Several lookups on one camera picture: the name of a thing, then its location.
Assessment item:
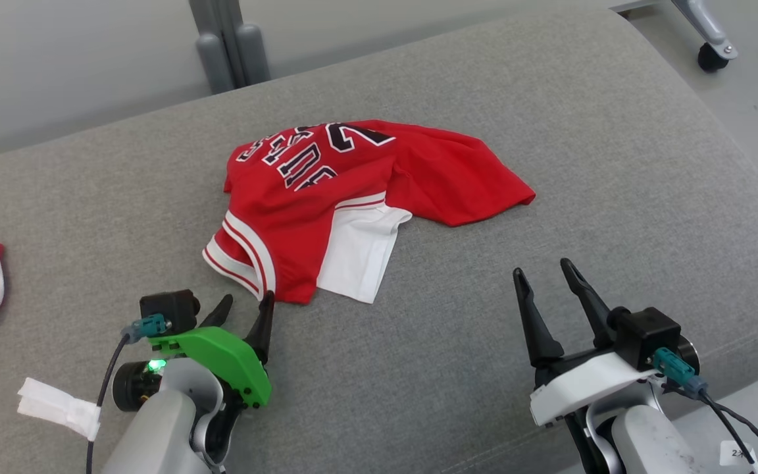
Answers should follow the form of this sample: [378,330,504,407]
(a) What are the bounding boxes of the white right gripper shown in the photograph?
[513,258,663,427]

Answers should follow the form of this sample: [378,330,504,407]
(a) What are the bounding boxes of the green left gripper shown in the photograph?
[149,290,276,408]

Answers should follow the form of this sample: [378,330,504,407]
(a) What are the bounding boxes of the red jersey with black numbers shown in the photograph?
[203,120,536,305]

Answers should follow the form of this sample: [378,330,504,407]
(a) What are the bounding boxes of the white paper tag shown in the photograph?
[17,377,101,442]

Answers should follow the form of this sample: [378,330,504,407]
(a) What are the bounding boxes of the small white numbered label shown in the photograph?
[720,440,758,468]

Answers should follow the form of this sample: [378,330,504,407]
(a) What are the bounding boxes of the grey rounded cylinder stop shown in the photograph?
[236,24,271,85]
[196,33,235,95]

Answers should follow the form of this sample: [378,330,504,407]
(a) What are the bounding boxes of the black caster wheel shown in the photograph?
[697,43,730,72]

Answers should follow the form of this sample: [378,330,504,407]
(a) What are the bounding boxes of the grey metal chair leg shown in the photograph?
[609,0,740,61]

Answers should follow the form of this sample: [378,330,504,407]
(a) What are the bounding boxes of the black left cable, teal plug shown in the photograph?
[86,314,170,474]

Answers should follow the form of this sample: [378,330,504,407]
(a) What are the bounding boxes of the black cable, teal plug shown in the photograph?
[653,348,758,473]
[86,314,170,474]

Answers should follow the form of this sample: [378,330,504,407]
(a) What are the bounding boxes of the black right cable, teal plug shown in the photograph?
[653,348,758,473]

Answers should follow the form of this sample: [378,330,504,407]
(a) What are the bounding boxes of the grey vertical frame post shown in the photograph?
[188,0,251,90]

